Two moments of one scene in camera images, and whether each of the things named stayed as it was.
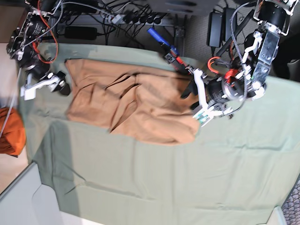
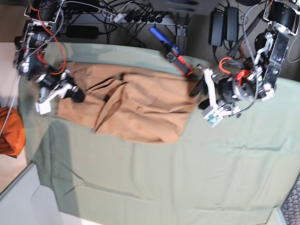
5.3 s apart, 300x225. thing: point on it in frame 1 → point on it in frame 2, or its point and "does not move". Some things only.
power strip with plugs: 131,18 does not move
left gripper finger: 192,88 → 201,86
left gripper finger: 194,105 → 204,104
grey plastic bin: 27,201 does not move
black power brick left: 79,32 does not move
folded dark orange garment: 13,139 does not move
